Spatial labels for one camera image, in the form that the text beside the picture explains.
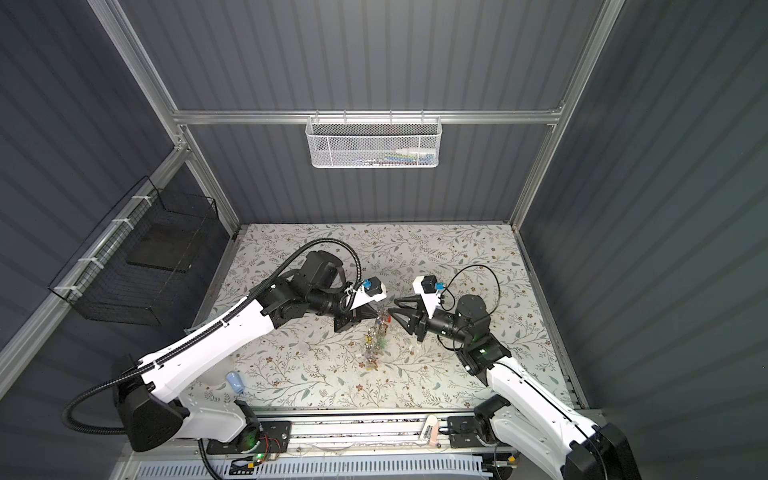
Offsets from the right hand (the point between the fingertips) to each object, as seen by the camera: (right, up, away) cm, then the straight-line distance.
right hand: (397, 310), depth 71 cm
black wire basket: (-62, +11, +4) cm, 63 cm away
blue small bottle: (-44, -22, +10) cm, 50 cm away
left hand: (-5, 0, 0) cm, 5 cm away
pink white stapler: (+8, -31, +2) cm, 32 cm away
